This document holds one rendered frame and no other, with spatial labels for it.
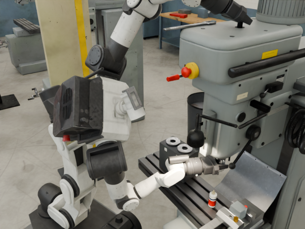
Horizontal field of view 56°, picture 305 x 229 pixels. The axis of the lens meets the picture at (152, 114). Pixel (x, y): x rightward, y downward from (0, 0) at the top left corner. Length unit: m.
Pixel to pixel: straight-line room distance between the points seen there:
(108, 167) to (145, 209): 1.80
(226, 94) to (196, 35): 0.25
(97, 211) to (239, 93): 1.39
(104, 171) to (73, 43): 1.72
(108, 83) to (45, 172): 2.42
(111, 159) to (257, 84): 0.64
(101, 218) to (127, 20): 1.36
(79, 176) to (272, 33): 1.14
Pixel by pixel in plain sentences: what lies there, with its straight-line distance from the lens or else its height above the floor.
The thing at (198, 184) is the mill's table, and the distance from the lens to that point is 1.80.
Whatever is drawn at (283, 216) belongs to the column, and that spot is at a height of 0.79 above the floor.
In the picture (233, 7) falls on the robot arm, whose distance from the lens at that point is 1.11.
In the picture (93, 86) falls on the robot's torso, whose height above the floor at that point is 1.68.
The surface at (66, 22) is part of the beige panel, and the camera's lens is 2.64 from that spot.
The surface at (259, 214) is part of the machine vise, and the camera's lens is 1.62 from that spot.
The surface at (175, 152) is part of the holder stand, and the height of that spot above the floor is 1.11.
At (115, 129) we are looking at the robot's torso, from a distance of 1.17.
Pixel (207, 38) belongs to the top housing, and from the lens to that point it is 1.02.
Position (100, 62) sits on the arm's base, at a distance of 1.20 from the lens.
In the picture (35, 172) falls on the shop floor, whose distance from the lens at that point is 3.55.
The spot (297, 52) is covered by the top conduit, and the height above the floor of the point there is 1.80.
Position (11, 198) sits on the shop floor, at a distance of 3.32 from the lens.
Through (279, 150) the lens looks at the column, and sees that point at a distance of 1.71.
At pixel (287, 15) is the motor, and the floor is 1.93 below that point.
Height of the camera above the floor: 2.13
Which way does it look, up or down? 29 degrees down
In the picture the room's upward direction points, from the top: straight up
